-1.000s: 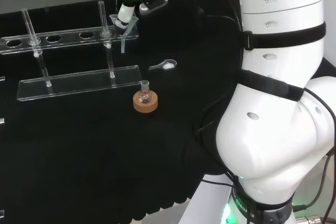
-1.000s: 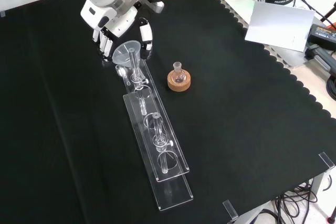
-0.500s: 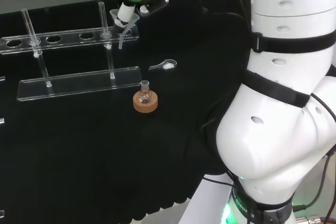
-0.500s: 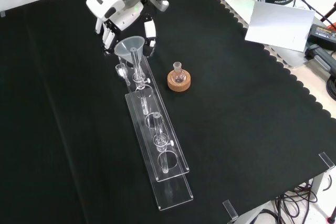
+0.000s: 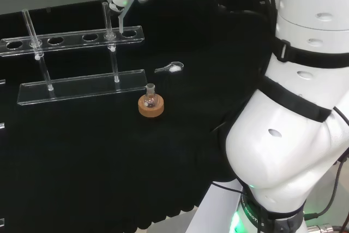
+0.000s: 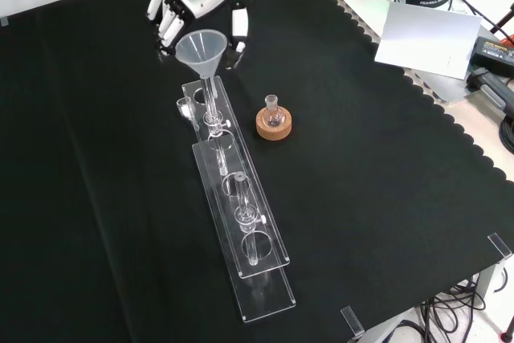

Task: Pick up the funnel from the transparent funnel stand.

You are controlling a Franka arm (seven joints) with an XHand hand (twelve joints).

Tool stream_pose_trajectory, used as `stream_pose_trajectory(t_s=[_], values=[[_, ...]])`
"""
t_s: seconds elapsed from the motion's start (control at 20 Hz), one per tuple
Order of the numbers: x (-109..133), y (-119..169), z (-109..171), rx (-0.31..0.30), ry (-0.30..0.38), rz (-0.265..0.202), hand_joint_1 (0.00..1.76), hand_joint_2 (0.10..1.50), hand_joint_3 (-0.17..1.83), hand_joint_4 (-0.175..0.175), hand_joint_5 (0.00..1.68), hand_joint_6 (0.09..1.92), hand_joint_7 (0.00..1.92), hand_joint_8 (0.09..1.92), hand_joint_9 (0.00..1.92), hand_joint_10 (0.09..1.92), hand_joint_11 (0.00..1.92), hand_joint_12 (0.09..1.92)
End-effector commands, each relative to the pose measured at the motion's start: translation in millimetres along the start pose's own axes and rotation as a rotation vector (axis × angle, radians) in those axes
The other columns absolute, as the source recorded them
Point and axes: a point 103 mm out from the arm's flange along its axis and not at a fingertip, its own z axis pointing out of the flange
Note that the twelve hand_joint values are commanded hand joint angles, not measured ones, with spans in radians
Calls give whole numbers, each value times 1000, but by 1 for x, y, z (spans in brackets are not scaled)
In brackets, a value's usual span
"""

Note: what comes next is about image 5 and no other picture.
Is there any cork ring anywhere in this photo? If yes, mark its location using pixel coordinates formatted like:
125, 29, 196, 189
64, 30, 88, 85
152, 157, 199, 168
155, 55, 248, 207
138, 94, 165, 118

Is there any transparent acrylic funnel stand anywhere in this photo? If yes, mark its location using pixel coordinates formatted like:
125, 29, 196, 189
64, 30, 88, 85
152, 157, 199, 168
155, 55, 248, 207
0, 1, 148, 107

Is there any grey metal base plate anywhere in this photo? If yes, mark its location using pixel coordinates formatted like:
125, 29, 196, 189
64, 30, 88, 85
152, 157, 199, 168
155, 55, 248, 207
188, 182, 244, 233

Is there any clear glass weighing funnel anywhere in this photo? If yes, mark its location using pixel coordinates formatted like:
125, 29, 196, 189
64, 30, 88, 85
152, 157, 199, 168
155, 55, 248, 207
154, 62, 184, 74

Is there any black cloth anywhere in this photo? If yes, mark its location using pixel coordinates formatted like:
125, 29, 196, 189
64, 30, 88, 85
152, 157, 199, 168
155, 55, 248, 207
0, 0, 279, 233

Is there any black cable with plug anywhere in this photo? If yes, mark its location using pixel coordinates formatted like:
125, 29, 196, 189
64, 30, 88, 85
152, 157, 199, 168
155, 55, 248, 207
303, 106, 349, 233

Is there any small glass round-bottom flask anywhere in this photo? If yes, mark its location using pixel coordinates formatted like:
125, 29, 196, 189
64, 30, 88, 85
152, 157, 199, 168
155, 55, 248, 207
144, 83, 159, 108

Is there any clear plastic funnel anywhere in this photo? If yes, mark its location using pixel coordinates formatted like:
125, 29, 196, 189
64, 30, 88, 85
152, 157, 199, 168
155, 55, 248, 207
103, 0, 136, 33

